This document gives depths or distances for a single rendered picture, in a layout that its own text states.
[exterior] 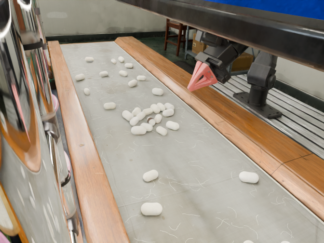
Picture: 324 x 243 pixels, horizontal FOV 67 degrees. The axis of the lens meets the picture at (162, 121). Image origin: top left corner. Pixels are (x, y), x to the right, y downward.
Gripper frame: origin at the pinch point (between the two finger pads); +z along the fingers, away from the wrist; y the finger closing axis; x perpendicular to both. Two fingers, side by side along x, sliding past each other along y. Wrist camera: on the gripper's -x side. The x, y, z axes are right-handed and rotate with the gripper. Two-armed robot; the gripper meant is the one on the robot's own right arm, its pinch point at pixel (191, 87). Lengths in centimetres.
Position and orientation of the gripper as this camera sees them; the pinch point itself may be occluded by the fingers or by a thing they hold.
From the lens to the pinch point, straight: 67.9
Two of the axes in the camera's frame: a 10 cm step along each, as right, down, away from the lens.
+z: -7.2, 6.9, 0.4
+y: 4.1, 4.7, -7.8
